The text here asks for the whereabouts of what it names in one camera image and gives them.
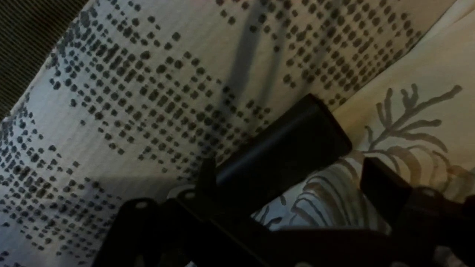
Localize white shell print pillow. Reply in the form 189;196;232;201
254;0;475;232

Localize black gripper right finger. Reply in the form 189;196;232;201
361;158;475;267

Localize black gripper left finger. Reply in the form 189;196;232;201
92;161;275;267

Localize olive green sofa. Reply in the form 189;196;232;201
0;0;88;118

